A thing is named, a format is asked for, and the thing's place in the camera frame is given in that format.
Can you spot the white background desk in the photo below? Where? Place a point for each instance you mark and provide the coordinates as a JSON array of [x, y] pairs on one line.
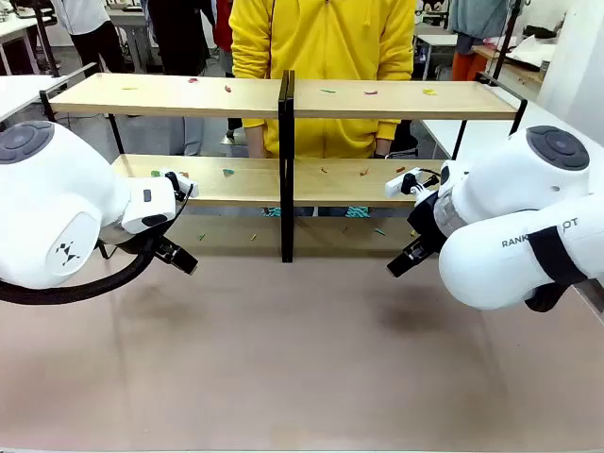
[[14, 33], [436, 42]]

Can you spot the person white shirt black trousers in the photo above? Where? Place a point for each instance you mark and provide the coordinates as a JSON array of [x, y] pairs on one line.
[[89, 28]]

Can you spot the person with red garment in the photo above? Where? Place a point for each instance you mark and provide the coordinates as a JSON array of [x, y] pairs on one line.
[[223, 23]]

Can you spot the white paper sheet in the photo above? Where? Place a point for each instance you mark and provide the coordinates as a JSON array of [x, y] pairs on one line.
[[533, 49]]

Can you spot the right forearm yellow sleeve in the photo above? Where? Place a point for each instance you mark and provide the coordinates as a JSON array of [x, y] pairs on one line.
[[250, 61]]

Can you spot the black stand pole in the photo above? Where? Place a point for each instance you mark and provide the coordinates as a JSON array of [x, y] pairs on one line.
[[507, 38], [47, 42]]

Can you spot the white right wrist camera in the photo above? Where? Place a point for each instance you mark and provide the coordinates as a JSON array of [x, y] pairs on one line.
[[398, 185]]

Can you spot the wooden shelf black frame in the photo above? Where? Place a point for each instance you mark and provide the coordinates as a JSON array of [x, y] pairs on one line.
[[189, 96], [401, 101]]

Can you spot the person in dark clothes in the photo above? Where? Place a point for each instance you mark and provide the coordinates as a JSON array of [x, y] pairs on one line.
[[179, 33]]

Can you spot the wooden background table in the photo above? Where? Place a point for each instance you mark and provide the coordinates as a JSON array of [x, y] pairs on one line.
[[519, 71]]

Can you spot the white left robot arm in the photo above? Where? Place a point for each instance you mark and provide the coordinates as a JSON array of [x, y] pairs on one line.
[[47, 198]]

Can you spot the white side table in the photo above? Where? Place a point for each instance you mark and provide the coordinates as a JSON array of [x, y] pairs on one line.
[[23, 94]]

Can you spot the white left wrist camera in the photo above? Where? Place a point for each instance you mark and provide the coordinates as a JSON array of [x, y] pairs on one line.
[[185, 183]]

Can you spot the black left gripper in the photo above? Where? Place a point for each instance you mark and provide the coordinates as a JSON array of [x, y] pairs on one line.
[[159, 246]]

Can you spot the left forearm yellow sleeve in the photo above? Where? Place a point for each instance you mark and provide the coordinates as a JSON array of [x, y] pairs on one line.
[[394, 59]]

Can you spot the person's left hand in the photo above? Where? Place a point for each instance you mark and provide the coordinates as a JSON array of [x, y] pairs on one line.
[[383, 147]]

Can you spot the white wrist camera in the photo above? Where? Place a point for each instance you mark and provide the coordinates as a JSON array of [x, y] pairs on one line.
[[398, 185], [185, 183]]

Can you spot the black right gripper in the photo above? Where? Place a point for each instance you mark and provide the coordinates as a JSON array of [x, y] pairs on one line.
[[427, 217]]

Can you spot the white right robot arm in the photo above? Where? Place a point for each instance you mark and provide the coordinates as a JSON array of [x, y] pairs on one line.
[[509, 189]]

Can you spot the large white table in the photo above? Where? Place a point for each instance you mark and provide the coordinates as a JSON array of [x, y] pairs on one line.
[[472, 137]]

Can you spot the person in yellow hoodie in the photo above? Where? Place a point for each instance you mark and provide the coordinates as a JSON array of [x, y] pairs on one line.
[[325, 42]]

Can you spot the person's right hand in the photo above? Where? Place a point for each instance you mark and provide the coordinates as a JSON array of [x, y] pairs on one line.
[[256, 141]]

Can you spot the person in orange trousers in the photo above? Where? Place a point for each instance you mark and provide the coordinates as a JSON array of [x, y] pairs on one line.
[[467, 66]]

